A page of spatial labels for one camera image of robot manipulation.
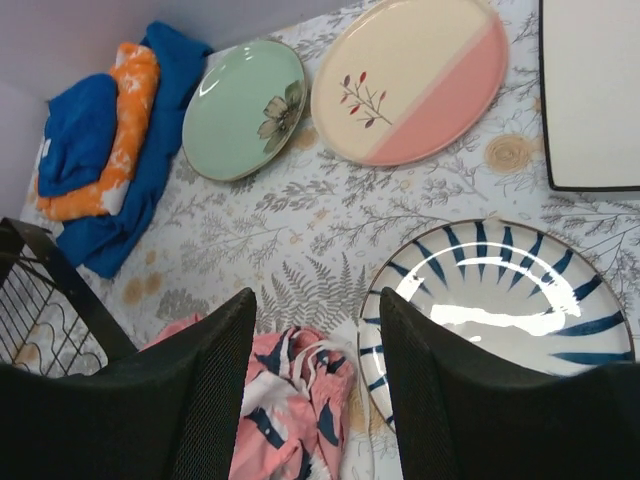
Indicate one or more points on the pink navy patterned shorts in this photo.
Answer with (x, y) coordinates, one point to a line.
(294, 415)

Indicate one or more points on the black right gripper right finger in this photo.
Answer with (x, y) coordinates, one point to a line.
(461, 412)

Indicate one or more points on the blue striped white plate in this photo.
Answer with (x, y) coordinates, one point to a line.
(510, 289)

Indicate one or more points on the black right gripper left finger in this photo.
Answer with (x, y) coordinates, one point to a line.
(170, 411)

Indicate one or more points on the floral table mat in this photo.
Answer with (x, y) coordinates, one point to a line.
(310, 233)

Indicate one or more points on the cream and pink plate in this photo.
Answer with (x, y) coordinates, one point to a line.
(407, 79)

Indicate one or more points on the black wire dish rack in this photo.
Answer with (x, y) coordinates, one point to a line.
(52, 323)

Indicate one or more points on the blue and orange cloth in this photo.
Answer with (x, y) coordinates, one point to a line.
(108, 144)

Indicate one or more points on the mint green flower plate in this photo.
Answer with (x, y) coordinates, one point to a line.
(244, 110)

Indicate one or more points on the white square black-rimmed plate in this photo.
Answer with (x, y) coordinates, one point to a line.
(589, 81)

